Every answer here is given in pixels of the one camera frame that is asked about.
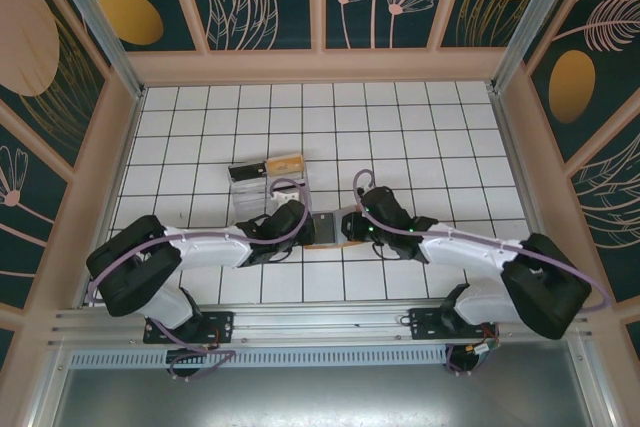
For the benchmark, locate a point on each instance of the orange cork pad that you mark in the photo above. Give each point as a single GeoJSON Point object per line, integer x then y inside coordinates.
{"type": "Point", "coordinates": [325, 247]}

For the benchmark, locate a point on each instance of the gold VIP card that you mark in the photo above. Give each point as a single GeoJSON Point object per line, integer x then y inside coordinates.
{"type": "Point", "coordinates": [285, 167]}

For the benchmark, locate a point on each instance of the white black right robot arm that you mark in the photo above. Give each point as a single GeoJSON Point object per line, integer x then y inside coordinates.
{"type": "Point", "coordinates": [460, 247]}

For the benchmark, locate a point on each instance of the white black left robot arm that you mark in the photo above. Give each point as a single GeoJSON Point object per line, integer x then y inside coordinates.
{"type": "Point", "coordinates": [210, 252]}

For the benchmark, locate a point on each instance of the clear acrylic card organizer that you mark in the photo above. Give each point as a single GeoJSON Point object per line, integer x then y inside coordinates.
{"type": "Point", "coordinates": [247, 197]}

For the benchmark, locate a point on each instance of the grey metal panel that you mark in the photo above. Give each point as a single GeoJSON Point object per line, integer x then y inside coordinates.
{"type": "Point", "coordinates": [320, 397]}

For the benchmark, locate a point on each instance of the aluminium front rail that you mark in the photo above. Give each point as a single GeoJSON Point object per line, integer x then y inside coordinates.
{"type": "Point", "coordinates": [320, 319]}

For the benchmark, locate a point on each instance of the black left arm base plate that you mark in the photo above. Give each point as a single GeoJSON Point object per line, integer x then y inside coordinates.
{"type": "Point", "coordinates": [222, 327]}

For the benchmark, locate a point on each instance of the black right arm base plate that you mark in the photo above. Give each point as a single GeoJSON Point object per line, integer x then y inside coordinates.
{"type": "Point", "coordinates": [425, 327]}

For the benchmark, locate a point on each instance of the aluminium side rail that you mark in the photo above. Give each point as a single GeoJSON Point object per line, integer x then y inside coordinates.
{"type": "Point", "coordinates": [126, 147]}
{"type": "Point", "coordinates": [511, 147]}

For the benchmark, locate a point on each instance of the aluminium corner post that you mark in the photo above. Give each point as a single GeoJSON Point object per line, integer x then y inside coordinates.
{"type": "Point", "coordinates": [541, 17]}
{"type": "Point", "coordinates": [96, 22]}

